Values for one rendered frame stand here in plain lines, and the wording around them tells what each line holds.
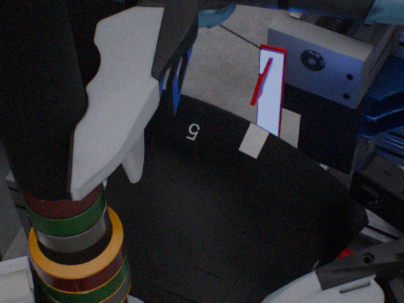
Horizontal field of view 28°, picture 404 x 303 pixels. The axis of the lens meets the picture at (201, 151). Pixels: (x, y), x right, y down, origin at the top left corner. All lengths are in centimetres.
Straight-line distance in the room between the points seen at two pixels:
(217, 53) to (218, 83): 12
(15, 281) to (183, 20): 15
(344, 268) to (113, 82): 29
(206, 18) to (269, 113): 22
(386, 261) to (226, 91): 180
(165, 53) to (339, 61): 72
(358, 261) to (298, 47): 53
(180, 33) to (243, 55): 212
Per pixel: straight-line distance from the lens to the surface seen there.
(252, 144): 66
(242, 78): 237
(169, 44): 32
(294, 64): 107
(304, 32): 104
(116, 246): 36
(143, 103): 30
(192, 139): 64
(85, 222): 34
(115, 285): 38
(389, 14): 55
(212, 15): 59
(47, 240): 35
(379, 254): 56
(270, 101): 77
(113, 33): 33
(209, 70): 240
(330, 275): 56
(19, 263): 40
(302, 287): 56
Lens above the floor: 169
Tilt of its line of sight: 51 degrees down
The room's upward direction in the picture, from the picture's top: 2 degrees counter-clockwise
